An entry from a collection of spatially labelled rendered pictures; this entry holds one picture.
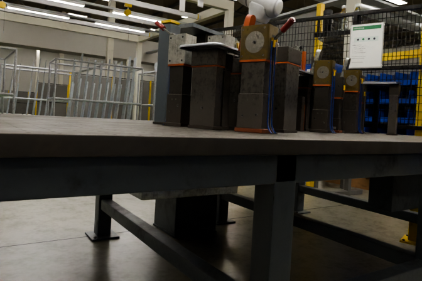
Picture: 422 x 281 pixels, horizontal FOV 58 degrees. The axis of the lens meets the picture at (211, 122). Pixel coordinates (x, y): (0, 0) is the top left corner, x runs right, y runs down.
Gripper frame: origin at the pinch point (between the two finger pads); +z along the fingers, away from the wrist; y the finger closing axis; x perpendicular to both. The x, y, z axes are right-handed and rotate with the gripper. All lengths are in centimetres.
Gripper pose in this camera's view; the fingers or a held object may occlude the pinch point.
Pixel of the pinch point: (191, 7)
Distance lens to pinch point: 187.7
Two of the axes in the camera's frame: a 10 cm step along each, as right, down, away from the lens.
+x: 7.3, 0.3, 6.8
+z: -0.6, 10.0, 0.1
